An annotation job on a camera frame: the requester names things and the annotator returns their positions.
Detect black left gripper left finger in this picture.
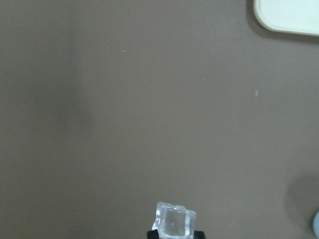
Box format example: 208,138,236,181
147,230,160,239

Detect cream rabbit tray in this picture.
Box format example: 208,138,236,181
253,0,319,36

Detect ice cube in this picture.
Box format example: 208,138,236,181
152,202,197,239

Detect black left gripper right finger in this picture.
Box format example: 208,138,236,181
193,231,206,239

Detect light blue cup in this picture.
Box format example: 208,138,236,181
312,211,319,239

